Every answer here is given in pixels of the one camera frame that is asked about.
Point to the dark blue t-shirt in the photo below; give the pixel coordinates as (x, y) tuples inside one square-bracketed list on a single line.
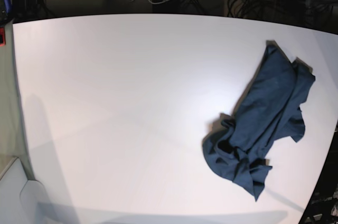
[(270, 110)]

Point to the red clamp at table edge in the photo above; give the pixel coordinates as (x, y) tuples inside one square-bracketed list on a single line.
[(2, 37)]

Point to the blue handled tool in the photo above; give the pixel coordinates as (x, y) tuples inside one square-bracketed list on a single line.
[(8, 6)]

